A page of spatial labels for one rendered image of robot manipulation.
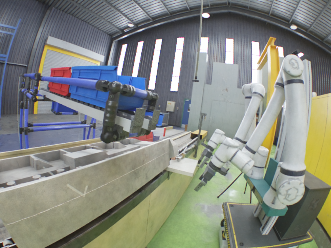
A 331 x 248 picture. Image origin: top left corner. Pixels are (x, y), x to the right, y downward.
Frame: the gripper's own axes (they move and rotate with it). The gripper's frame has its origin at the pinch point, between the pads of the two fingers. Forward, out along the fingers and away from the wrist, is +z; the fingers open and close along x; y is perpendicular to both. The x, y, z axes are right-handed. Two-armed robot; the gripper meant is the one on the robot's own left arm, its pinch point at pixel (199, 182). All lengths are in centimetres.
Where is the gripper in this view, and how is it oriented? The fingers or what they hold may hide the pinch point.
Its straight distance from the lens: 93.2
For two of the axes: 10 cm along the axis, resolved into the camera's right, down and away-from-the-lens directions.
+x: -4.1, 1.6, -9.0
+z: -4.5, 8.2, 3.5
